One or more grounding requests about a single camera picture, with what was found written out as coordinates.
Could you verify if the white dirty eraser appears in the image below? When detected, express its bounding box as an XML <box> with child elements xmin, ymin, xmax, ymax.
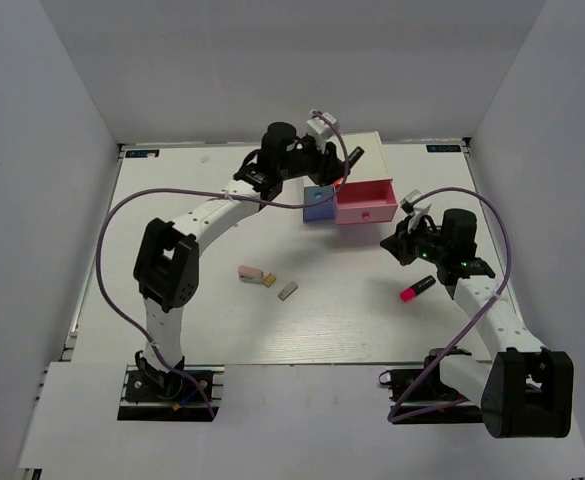
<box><xmin>278</xmin><ymin>281</ymin><xmax>298</xmax><ymax>301</ymax></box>

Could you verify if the orange black highlighter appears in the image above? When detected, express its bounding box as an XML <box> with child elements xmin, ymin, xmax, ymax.
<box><xmin>332</xmin><ymin>146</ymin><xmax>365</xmax><ymax>187</ymax></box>

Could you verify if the pink drawer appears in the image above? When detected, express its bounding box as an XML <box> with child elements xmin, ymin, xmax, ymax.
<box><xmin>334</xmin><ymin>180</ymin><xmax>398</xmax><ymax>225</ymax></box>

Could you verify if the dark blue drawer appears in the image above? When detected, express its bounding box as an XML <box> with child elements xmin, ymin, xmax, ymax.
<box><xmin>302</xmin><ymin>185</ymin><xmax>335</xmax><ymax>223</ymax></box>

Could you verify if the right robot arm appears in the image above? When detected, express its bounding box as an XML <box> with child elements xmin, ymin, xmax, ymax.
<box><xmin>380</xmin><ymin>209</ymin><xmax>574</xmax><ymax>438</ymax></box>

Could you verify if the pink correction tape dispenser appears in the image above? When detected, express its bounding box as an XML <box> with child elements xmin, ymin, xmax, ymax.
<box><xmin>237</xmin><ymin>265</ymin><xmax>264</xmax><ymax>284</ymax></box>

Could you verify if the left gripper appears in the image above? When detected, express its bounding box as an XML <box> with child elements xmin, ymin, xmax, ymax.
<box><xmin>279</xmin><ymin>135</ymin><xmax>351</xmax><ymax>188</ymax></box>

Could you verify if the yellow eraser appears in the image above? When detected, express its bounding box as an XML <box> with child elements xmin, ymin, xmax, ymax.
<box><xmin>263</xmin><ymin>274</ymin><xmax>276</xmax><ymax>287</ymax></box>

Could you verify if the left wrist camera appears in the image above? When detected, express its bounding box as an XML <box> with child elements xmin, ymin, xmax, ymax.
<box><xmin>306</xmin><ymin>112</ymin><xmax>339</xmax><ymax>143</ymax></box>

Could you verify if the pink black highlighter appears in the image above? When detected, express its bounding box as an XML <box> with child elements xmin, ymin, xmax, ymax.
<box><xmin>399</xmin><ymin>275</ymin><xmax>436</xmax><ymax>303</ymax></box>

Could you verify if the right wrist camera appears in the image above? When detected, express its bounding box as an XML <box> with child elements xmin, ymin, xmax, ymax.
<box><xmin>400</xmin><ymin>190</ymin><xmax>431</xmax><ymax>233</ymax></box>

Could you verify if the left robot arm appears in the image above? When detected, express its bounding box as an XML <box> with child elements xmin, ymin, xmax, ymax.
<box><xmin>133</xmin><ymin>111</ymin><xmax>352</xmax><ymax>399</ymax></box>

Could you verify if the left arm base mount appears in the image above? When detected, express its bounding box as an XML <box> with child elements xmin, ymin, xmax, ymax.
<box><xmin>117</xmin><ymin>366</ymin><xmax>224</xmax><ymax>423</ymax></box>

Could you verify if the white drawer cabinet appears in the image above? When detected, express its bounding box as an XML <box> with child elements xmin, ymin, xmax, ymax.
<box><xmin>301</xmin><ymin>131</ymin><xmax>392</xmax><ymax>189</ymax></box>

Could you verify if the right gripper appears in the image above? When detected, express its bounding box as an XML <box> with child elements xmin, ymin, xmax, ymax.
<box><xmin>382</xmin><ymin>213</ymin><xmax>450</xmax><ymax>266</ymax></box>

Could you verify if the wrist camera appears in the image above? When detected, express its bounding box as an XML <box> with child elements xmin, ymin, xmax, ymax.
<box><xmin>306</xmin><ymin>112</ymin><xmax>339</xmax><ymax>143</ymax></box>
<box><xmin>400</xmin><ymin>190</ymin><xmax>431</xmax><ymax>233</ymax></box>

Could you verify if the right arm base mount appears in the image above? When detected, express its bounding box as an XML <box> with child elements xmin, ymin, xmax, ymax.
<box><xmin>378</xmin><ymin>365</ymin><xmax>483</xmax><ymax>425</ymax></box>

